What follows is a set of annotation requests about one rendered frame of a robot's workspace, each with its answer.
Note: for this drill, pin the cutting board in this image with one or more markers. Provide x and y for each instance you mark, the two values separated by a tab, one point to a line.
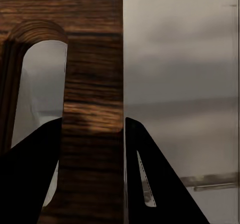
90	178

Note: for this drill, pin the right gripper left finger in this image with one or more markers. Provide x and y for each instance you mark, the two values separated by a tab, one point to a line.
26	172

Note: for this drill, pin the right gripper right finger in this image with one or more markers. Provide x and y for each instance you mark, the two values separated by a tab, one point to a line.
174	204

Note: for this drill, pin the bowl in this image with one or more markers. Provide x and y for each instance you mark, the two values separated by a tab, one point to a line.
26	116

